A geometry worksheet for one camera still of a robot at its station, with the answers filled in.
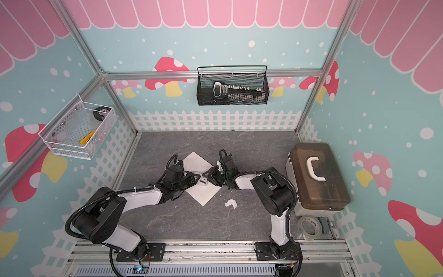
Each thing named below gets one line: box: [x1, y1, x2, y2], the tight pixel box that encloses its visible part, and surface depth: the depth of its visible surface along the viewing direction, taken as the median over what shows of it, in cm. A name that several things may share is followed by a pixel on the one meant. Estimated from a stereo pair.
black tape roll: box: [92, 106, 112, 122], surface depth 82 cm
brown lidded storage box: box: [285, 142, 352, 217], surface depth 81 cm
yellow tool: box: [79, 129, 97, 145], surface depth 72 cm
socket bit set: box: [211, 81, 266, 104], surface depth 90 cm
